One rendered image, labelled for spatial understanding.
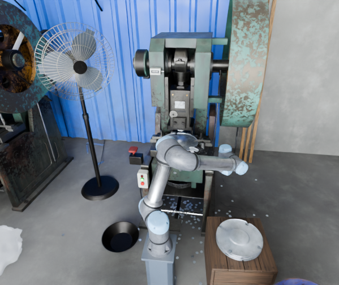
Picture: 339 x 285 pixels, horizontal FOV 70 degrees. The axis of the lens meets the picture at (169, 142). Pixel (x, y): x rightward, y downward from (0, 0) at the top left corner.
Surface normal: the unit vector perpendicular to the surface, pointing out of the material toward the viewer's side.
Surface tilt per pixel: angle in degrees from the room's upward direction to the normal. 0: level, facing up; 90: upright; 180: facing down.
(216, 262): 0
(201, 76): 90
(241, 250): 0
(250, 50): 68
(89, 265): 0
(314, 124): 90
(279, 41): 90
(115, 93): 90
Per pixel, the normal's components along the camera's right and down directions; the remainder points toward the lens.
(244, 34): -0.15, -0.08
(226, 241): -0.02, -0.87
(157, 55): -0.16, 0.50
